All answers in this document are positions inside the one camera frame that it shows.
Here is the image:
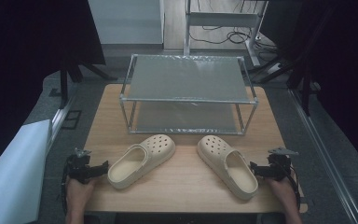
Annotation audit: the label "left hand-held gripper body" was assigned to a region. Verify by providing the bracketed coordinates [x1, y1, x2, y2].
[66, 147, 100, 185]

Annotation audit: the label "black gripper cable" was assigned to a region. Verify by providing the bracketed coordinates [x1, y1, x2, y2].
[283, 161, 302, 214]
[61, 154, 73, 217]

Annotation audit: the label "black stand legs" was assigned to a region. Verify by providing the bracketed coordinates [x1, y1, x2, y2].
[247, 52, 313, 118]
[58, 60, 119, 110]

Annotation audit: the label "cream clog shoe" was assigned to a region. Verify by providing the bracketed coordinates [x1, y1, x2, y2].
[106, 133, 177, 190]
[197, 134, 259, 201]

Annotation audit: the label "grey two-tier shoe rack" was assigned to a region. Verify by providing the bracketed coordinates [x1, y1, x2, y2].
[118, 53, 259, 136]

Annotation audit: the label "white metal desk frame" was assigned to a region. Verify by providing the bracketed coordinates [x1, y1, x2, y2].
[183, 0, 269, 68]

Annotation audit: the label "black curtain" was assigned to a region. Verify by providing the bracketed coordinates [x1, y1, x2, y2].
[0, 0, 107, 180]
[260, 0, 358, 176]

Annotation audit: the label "person's right hand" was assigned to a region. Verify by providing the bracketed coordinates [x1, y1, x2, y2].
[264, 176, 296, 214]

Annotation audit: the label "aluminium floor rail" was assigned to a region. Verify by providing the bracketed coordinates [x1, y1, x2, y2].
[287, 88, 358, 224]
[45, 95, 76, 152]

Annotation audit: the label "person's left hand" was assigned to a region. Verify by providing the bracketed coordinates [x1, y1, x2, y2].
[65, 176, 100, 217]

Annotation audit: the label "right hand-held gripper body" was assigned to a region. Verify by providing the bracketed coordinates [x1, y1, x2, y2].
[266, 147, 300, 183]

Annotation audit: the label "black floor cables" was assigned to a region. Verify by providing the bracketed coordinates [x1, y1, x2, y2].
[188, 23, 279, 54]

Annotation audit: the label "white foam board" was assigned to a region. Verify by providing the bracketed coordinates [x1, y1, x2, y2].
[0, 119, 53, 224]

